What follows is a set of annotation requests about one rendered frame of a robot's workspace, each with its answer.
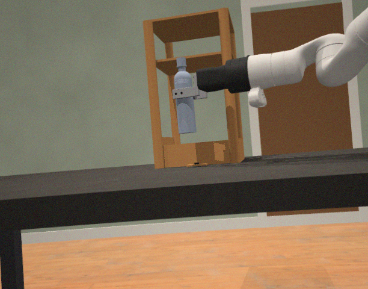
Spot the grey bottle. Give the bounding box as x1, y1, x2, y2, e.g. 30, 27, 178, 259
174, 57, 197, 134

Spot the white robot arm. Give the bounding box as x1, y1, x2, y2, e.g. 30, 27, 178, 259
271, 8, 368, 87

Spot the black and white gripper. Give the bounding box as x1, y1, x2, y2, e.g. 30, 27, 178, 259
172, 54, 275, 108

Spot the light brown wooden shelving unit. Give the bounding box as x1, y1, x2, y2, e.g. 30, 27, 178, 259
143, 7, 245, 169

